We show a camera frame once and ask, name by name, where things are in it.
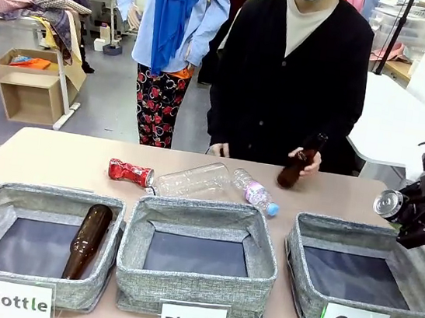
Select silver aluminium can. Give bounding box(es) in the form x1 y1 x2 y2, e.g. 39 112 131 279
371 187 407 224

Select brown glass bottle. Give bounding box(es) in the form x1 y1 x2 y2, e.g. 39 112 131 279
275 128 329 194
61 199 116 286

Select crushed red soda can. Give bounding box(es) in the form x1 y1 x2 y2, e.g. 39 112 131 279
106 157 157 190

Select person's left hand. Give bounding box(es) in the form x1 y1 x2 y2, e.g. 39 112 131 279
285 145 324 181

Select person's right hand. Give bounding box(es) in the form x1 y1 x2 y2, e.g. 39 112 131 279
208 141 232 159

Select white side table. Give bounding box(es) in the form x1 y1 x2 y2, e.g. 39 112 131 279
341 69 425 184

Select small bottle with blue cap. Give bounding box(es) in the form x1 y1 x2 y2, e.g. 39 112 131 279
227 166 286 218

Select pink cloth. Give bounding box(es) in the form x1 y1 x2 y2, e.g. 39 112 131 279
369 38 412 67

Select person in black cardigan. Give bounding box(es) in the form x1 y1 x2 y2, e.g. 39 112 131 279
200 0 380 177

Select black stand pole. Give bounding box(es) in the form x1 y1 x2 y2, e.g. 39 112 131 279
373 0 416 80

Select clear plastic storage bins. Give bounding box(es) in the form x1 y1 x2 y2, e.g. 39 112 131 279
366 0 425 63

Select large clear plastic bottle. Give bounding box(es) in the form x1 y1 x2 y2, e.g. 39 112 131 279
145 153 235 206

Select person in light blue shirt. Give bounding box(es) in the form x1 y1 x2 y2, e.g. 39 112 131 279
89 0 232 156

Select blue scarf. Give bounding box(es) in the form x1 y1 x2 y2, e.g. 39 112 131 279
145 0 199 80

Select small white box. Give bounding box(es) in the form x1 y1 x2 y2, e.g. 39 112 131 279
91 37 108 53

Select white table with clothes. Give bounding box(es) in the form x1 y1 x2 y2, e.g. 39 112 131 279
0 1 95 135

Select white Bottle label sign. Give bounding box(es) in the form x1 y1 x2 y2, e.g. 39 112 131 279
0 277 59 318

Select open cardboard box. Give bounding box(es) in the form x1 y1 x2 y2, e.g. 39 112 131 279
0 44 91 131

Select orange cloth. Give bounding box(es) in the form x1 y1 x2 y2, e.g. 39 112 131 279
9 53 53 72

